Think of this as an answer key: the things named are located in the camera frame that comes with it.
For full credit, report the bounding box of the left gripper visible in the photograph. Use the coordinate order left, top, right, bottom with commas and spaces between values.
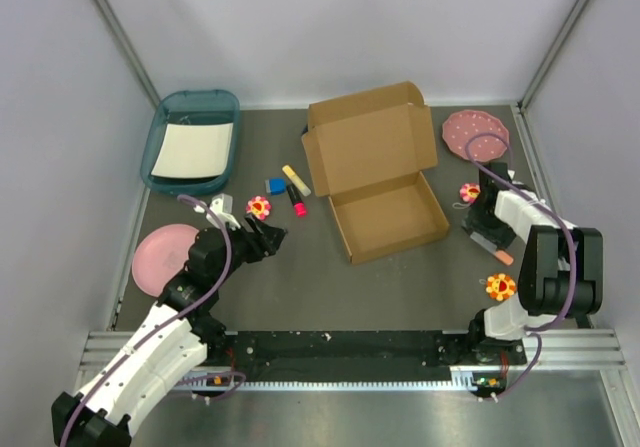
213, 212, 288, 286

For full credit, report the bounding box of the orange grey marker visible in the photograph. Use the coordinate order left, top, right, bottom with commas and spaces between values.
470, 232, 514, 266

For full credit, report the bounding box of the brown cardboard box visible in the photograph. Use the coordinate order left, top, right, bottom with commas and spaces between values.
301, 81, 450, 264

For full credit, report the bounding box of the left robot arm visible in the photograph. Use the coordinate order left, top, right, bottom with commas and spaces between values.
51, 214, 287, 446

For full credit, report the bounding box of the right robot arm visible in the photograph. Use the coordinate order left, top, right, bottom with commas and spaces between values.
462, 162, 604, 363

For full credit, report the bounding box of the pink flower charm right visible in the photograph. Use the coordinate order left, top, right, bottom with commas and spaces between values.
452, 183, 481, 209

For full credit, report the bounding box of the pink flower charm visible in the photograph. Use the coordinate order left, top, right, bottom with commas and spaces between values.
452, 183, 481, 209
246, 196, 271, 220

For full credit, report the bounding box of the pink flower charm left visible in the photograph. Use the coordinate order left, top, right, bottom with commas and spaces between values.
246, 196, 271, 220

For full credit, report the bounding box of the orange yellow flower charm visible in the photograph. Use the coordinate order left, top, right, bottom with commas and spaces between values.
479, 273, 517, 302

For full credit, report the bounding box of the blue small eraser block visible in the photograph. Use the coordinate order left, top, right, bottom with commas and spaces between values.
265, 178, 287, 196

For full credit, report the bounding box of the yellow pink marker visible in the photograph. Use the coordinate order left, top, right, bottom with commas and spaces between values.
282, 165, 311, 217

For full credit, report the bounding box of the plain pink plate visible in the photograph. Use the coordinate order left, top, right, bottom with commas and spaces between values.
131, 224, 198, 298

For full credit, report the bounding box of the pink dotted plate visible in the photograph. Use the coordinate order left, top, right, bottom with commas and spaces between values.
442, 109, 510, 163

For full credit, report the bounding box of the white paper sheet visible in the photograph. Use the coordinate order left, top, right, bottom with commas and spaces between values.
151, 123, 233, 180

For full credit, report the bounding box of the teal plastic bin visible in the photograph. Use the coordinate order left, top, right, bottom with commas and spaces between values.
140, 89, 240, 196

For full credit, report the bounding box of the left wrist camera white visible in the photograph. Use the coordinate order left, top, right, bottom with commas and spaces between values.
193, 193, 241, 231

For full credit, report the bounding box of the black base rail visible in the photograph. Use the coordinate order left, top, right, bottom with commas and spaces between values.
200, 330, 526, 383

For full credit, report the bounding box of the aluminium frame profile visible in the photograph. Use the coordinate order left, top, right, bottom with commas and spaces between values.
79, 329, 626, 393

